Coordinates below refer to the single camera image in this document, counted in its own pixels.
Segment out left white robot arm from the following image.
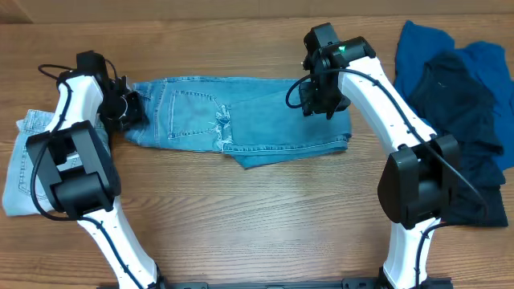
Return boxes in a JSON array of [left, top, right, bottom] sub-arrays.
[[26, 51, 166, 288]]

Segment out blue t-shirt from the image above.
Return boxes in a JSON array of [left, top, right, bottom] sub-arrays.
[[394, 20, 513, 170]]

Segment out dark navy garment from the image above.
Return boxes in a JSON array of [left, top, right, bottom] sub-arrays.
[[407, 51, 508, 227]]

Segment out medium blue denim jeans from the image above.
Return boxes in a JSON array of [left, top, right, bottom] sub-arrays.
[[125, 76, 352, 169]]

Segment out light blue folded jeans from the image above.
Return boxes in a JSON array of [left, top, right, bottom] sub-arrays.
[[2, 109, 110, 217]]

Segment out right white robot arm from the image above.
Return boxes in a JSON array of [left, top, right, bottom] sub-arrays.
[[294, 22, 459, 289]]

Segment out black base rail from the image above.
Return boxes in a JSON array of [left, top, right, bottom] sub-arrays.
[[96, 275, 454, 289]]

